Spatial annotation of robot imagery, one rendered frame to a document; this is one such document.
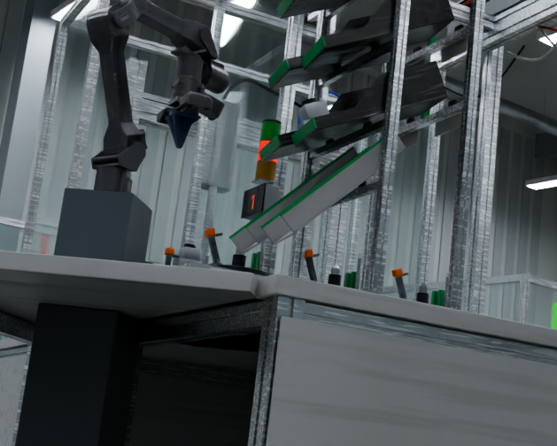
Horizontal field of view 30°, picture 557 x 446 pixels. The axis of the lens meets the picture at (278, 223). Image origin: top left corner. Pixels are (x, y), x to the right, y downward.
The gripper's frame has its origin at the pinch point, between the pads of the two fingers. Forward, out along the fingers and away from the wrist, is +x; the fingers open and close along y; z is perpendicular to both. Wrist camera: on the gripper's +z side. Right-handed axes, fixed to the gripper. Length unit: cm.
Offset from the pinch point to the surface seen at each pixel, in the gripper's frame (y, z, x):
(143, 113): 110, 24, -37
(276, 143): -26.9, 10.6, 5.9
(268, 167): 21.6, 31.2, -3.0
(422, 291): 4, 67, 24
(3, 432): 107, -5, 68
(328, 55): -37.7, 14.6, -10.4
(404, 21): -48, 24, -17
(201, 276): -63, -16, 40
